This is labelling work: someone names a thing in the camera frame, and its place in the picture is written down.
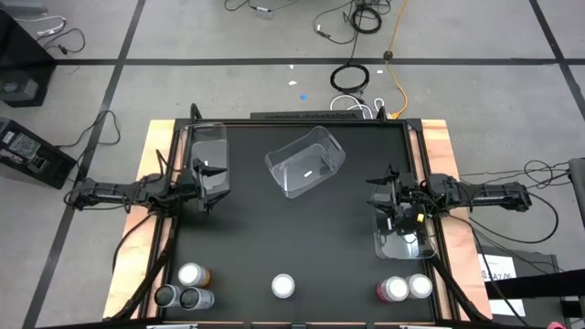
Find white printed paper label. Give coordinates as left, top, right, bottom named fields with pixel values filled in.
left=477, top=253, right=518, bottom=281

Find black robot arm cables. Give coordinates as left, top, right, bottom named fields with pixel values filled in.
left=458, top=158, right=573, bottom=246

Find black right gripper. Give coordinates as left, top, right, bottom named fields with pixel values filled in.
left=365, top=164, right=430, bottom=217

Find black power strip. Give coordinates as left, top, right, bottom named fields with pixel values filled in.
left=250, top=111, right=363, bottom=121

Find black flat bar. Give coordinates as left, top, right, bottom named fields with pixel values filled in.
left=484, top=268, right=585, bottom=301

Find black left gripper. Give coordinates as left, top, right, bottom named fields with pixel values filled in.
left=175, top=158, right=231, bottom=215

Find grey blue soda can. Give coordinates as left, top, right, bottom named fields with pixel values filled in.
left=179, top=286, right=216, bottom=312
left=154, top=283, right=184, bottom=308

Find black coiled floor cable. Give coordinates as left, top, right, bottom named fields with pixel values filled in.
left=348, top=5, right=383, bottom=35
left=329, top=62, right=370, bottom=95

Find black computer box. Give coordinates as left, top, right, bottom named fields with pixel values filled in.
left=0, top=117, right=78, bottom=190

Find pink white soda can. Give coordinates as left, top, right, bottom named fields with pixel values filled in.
left=375, top=275, right=410, bottom=303
left=271, top=272, right=297, bottom=300

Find white cable with plug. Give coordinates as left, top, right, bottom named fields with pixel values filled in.
left=15, top=15, right=68, bottom=38

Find dark grey cabinet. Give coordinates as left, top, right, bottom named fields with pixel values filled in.
left=477, top=245, right=566, bottom=329

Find black cabinet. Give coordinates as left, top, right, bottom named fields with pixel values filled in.
left=0, top=8, right=57, bottom=109

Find clear plastic bin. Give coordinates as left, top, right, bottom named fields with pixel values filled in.
left=185, top=122, right=231, bottom=202
left=370, top=182, right=439, bottom=260
left=263, top=125, right=347, bottom=200

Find white paper sheet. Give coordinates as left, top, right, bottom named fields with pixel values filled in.
left=488, top=298, right=527, bottom=318

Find white floor cable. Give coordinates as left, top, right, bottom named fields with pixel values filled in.
left=329, top=94, right=387, bottom=120

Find orange floor cable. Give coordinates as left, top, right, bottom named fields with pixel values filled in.
left=385, top=0, right=410, bottom=120

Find grey metal post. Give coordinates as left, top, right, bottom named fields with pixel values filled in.
left=568, top=157, right=585, bottom=229

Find thin black floor cable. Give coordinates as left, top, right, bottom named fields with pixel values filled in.
left=313, top=0, right=363, bottom=46
left=53, top=109, right=122, bottom=150
left=35, top=27, right=87, bottom=56

